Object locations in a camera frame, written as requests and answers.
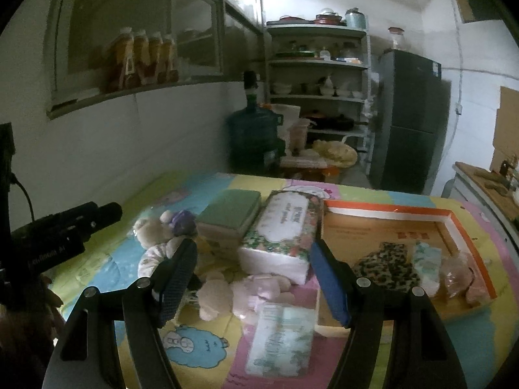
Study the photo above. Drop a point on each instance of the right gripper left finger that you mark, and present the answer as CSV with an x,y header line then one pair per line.
x,y
147,305

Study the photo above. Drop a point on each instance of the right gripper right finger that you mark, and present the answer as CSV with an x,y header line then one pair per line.
x,y
421,353

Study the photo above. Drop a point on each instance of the leopard print cloth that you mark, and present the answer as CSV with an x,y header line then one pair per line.
x,y
389,267

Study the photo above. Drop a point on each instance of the white floral cloth bundle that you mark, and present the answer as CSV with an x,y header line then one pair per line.
x,y
156,255

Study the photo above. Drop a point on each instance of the beige plush bear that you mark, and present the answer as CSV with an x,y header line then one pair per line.
x,y
151,231

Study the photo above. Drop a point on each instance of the pink towel with hair tie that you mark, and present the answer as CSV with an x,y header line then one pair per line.
x,y
461,279

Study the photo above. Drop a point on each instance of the small green floral tissue pack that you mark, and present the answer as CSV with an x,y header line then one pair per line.
x,y
426,261

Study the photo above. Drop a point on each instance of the green top tissue box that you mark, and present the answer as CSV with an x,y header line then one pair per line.
x,y
227,218

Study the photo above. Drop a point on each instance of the orange rimmed cardboard tray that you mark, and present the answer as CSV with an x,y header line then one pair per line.
x,y
352,230

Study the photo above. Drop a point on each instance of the large floral tissue pack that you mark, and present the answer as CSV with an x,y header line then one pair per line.
x,y
279,240

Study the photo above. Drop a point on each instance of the kitchen counter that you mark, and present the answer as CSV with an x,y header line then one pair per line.
x,y
483,189

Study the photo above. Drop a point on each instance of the yellow dough pile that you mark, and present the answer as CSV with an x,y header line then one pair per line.
x,y
336,153

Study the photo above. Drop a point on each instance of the orange drink bottles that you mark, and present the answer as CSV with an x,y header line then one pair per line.
x,y
136,59

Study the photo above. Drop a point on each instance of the black refrigerator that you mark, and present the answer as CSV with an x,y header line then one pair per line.
x,y
410,126

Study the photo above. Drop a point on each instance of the metal storage shelf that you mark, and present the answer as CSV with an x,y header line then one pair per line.
x,y
325,71

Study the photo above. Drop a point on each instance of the glass jar on fridge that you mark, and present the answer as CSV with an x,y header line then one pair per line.
x,y
397,36

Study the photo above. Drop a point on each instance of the cardboard wall sheets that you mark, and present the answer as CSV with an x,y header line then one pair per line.
x,y
506,131

